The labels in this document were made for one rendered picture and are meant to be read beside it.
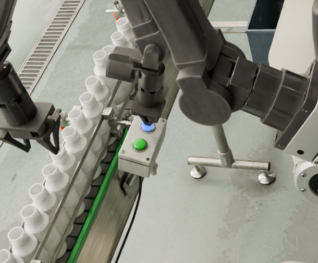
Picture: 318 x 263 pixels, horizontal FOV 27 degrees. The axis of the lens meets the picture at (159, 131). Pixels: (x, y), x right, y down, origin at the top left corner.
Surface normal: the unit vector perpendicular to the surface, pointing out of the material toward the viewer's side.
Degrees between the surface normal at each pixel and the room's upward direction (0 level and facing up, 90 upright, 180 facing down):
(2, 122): 1
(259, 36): 90
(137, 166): 90
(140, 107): 20
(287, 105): 56
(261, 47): 90
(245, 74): 30
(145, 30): 73
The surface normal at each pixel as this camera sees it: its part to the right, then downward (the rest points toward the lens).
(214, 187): -0.26, -0.66
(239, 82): 0.23, -0.55
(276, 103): -0.09, 0.23
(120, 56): -0.22, 0.55
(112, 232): 0.92, 0.06
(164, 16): -0.34, 0.75
